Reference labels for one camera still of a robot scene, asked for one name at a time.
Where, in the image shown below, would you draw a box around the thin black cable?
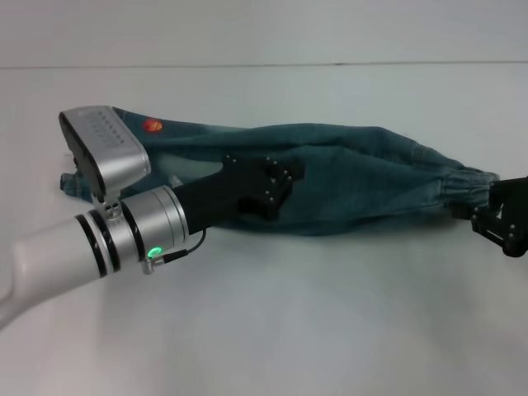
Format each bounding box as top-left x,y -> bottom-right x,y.
142,229 -> 207,276

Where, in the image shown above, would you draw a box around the blue denim shorts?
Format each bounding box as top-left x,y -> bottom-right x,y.
57,106 -> 502,237

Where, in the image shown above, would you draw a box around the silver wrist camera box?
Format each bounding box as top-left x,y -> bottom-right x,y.
58,106 -> 150,220

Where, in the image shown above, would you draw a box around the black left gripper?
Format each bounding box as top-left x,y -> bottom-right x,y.
176,155 -> 305,233

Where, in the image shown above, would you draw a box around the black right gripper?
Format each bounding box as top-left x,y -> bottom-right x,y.
451,175 -> 528,259

